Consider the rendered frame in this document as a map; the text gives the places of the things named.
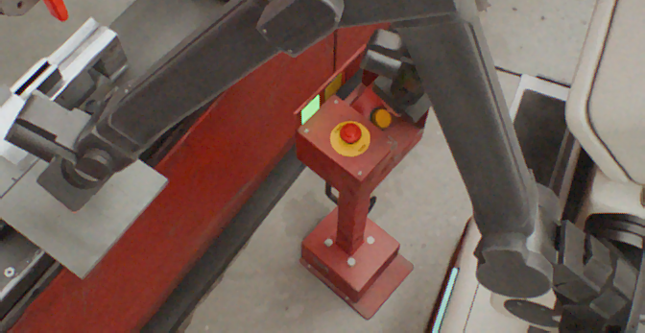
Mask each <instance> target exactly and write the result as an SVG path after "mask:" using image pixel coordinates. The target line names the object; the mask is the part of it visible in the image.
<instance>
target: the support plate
mask: <svg viewBox="0 0 645 333"><path fill-rule="evenodd" d="M36 160H37V157H36V159H35V160H34V161H33V162H32V163H30V164H29V165H28V166H27V167H26V168H25V169H24V171H21V169H20V168H17V167H16V166H15V165H13V164H12V163H11V162H9V161H8V160H7V159H5V158H4V157H3V156H1V155H0V197H1V196H2V195H3V193H4V192H5V191H6V190H7V189H8V188H10V187H11V186H12V185H13V184H14V180H13V179H12V177H14V178H16V179H18V178H20V177H21V176H22V175H23V174H24V173H25V172H26V171H27V169H28V168H29V166H30V165H32V164H33V163H34V162H35V161H36ZM48 165H49V163H47V162H45V161H43V160H42V159H41V160H40V161H39V162H38V163H37V164H36V165H35V166H34V167H33V168H32V169H30V171H29V172H28V173H27V174H26V175H25V176H24V177H23V178H22V179H21V180H19V181H18V182H17V184H16V185H15V186H14V187H13V188H12V189H11V190H10V191H8V192H7V195H6V196H5V197H4V198H3V199H2V200H1V201H0V217H1V219H2V220H3V221H5V222H6V223H7V224H9V225H11V226H13V227H14V228H15V229H16V231H18V232H19V233H20V234H23V235H24V236H25V237H27V238H28V239H29V240H31V241H33V242H34V243H36V245H37V246H38V247H40V248H41V249H42V250H45V251H46V252H47V253H49V254H50V255H51V257H53V258H54V259H56V260H58V261H59V262H60V263H61V264H62V265H63V266H64V267H66V268H68V270H69V271H71V272H72V273H73V274H75V275H76V276H79V277H80V278H81V279H84V278H85V277H86V276H87V275H88V273H89V272H91V270H92V269H93V268H94V267H95V266H96V264H97V263H98V262H99V261H100V260H102V259H103V257H104V255H105V254H106V253H107V252H108V251H109V250H110V248H111V246H113V245H114V244H115V243H116V242H117V241H118V239H119V238H120V237H121V236H122V234H123V233H125V232H126V230H127V229H128V228H129V227H130V226H131V225H132V222H133V221H134V220H136V219H137V218H138V217H139V216H140V215H141V213H142V212H143V211H144V209H145V208H146V207H148V206H149V204H150V203H151V202H152V201H153V200H154V199H155V196H156V195H157V194H158V193H160V192H161V191H162V190H163V188H164V187H165V186H166V184H167V183H168V179H167V178H165V177H164V176H162V175H161V174H158V173H157V172H156V171H155V170H154V169H153V168H151V167H150V166H148V165H147V164H144V163H143V162H141V161H140V160H137V162H135V163H133V164H132V165H130V166H129V167H127V168H126V169H124V170H123V171H121V172H120V173H115V174H114V175H113V176H112V177H111V178H109V180H108V181H107V182H106V183H105V185H104V186H103V187H102V188H101V189H100V191H98V192H97V193H96V194H95V195H93V197H92V198H91V199H90V200H89V201H88V202H86V203H85V205H84V206H83V207H82V209H81V210H80V211H79V212H78V213H72V212H71V211H70V210H69V209H67V207H66V206H65V205H63V204H62V203H60V202H59V201H58V200H57V199H56V198H54V197H52V196H51V194H50V193H49V192H47V191H46V190H45V189H44V188H43V187H40V186H39V185H38V184H37V183H36V178H37V177H38V176H39V175H40V174H42V172H43V170H44V169H45V168H46V167H47V166H48Z"/></svg>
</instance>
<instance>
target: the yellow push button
mask: <svg viewBox="0 0 645 333"><path fill-rule="evenodd" d="M372 123H373V124H374V125H375V126H376V127H377V128H379V129H385V128H387V127H388V126H389V125H390V124H391V114H390V113H389V112H388V111H387V110H386V109H378V110H376V111H375V112H374V113H373V115H372Z"/></svg>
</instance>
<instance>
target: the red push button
mask: <svg viewBox="0 0 645 333"><path fill-rule="evenodd" d="M340 137H341V139H342V140H343V141H345V142H346V143H349V144H351V143H354V142H356V141H359V140H360V138H361V137H362V130H361V128H360V127H359V126H358V125H356V124H353V123H347V124H345V125H342V127H341V128H340Z"/></svg>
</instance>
